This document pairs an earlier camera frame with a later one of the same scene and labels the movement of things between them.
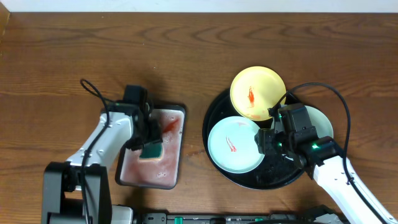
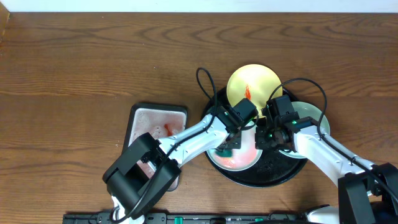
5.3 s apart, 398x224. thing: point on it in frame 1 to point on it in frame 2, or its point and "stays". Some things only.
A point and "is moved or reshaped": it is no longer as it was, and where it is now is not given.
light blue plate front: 232,145 stays
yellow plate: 254,91 is moved or reshaped
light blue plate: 319,120 stays
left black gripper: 148,137 to 232,142
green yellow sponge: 151,150 is moved or reshaped
